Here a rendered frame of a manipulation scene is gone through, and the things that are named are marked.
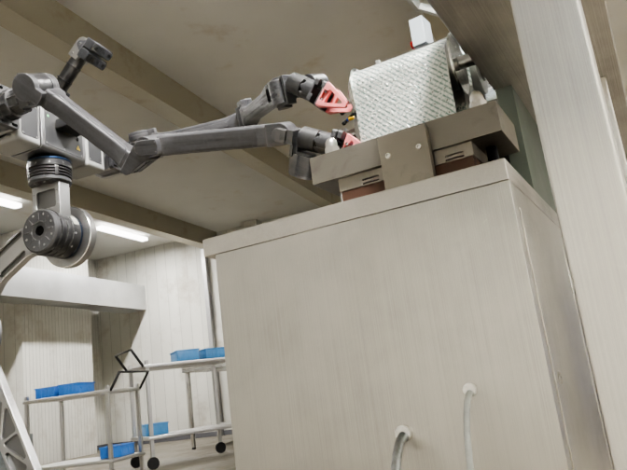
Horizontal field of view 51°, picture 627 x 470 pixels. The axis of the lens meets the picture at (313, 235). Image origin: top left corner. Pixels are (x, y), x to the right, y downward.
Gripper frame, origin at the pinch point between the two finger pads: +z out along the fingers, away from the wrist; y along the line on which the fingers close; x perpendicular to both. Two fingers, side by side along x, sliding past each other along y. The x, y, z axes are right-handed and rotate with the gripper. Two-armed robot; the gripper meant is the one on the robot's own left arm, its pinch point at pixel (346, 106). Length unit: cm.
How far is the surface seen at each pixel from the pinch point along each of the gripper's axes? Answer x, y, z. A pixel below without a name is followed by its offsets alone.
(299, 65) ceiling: 63, -350, -304
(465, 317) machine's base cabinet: -29, 31, 63
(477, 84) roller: 21.5, -19.1, 20.7
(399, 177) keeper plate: -12.1, 28.7, 37.9
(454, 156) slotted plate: -4, 26, 45
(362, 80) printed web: 6.1, 8.4, 6.3
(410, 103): 5.5, 8.0, 20.6
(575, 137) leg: -5, 82, 79
